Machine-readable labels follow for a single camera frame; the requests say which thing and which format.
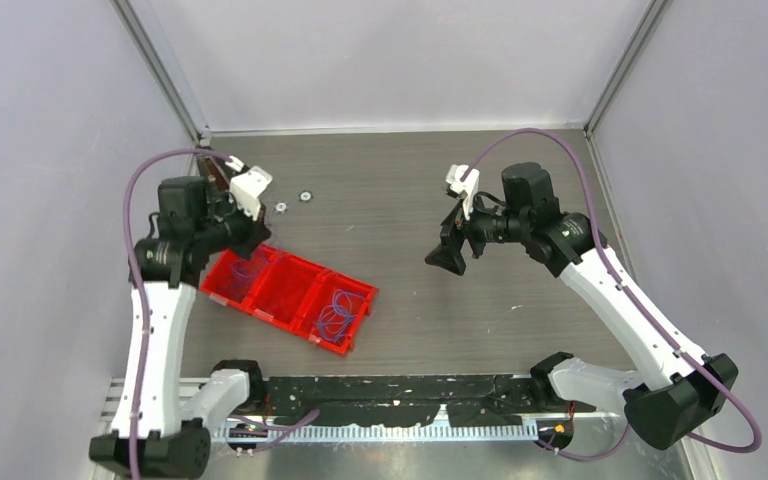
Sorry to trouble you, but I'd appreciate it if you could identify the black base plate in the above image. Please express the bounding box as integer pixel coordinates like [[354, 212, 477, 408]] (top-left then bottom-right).
[[232, 374, 570, 428]]

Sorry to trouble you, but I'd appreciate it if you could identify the black wedge stand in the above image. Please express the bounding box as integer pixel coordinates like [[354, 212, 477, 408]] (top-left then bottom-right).
[[194, 147, 234, 195]]

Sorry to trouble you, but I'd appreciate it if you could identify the dark purple thin cable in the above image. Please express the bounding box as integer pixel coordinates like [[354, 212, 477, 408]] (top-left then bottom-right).
[[228, 254, 269, 299]]

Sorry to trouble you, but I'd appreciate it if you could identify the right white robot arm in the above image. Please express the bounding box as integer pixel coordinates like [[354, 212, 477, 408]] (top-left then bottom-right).
[[425, 162, 738, 450]]

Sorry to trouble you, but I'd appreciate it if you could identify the slotted cable duct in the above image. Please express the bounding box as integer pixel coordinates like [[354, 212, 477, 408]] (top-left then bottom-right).
[[211, 422, 542, 444]]

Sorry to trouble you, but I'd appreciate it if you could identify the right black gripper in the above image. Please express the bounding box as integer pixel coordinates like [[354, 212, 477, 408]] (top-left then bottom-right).
[[426, 185, 530, 275]]

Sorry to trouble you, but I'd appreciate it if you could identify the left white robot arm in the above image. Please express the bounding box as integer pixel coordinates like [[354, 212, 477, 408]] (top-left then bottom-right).
[[89, 168, 272, 479]]

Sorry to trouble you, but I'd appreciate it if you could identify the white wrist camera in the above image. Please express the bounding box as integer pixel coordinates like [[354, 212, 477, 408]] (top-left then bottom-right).
[[225, 156, 273, 221], [444, 164, 480, 221]]

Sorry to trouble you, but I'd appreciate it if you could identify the red three-compartment bin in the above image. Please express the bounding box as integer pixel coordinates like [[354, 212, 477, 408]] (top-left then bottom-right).
[[200, 244, 379, 357]]

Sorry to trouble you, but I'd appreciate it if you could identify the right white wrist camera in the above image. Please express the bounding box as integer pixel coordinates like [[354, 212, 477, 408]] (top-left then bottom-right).
[[444, 164, 480, 221]]

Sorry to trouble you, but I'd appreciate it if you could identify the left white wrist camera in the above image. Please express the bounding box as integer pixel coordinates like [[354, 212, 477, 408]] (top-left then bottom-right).
[[225, 156, 273, 221]]

